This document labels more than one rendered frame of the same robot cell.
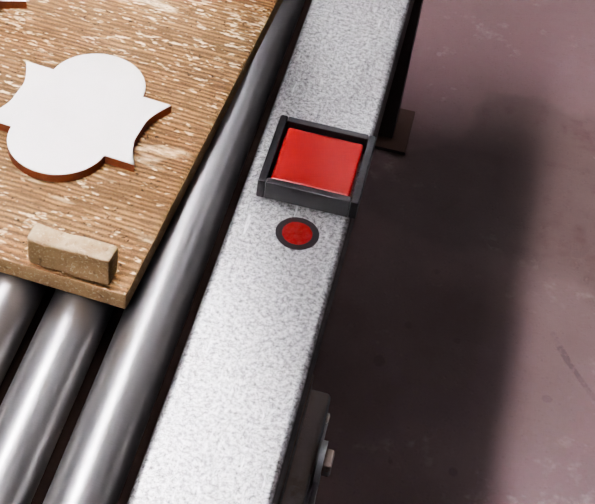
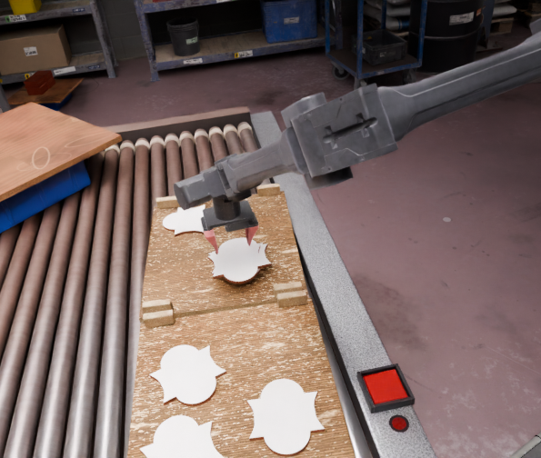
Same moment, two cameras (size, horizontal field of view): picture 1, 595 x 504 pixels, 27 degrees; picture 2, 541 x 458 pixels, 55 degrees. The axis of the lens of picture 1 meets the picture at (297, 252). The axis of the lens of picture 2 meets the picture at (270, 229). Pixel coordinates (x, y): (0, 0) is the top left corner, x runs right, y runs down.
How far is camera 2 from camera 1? 0.36 m
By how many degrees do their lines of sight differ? 15
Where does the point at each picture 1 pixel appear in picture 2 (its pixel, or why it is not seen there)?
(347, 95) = (368, 347)
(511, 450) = not seen: hidden behind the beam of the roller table
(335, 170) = (395, 386)
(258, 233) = (385, 432)
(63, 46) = (254, 383)
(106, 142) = (306, 423)
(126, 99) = (298, 398)
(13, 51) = (235, 397)
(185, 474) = not seen: outside the picture
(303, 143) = (374, 380)
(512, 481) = not seen: hidden behind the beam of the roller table
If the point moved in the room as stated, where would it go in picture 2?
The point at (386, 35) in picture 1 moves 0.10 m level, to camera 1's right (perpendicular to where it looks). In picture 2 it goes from (362, 313) to (406, 300)
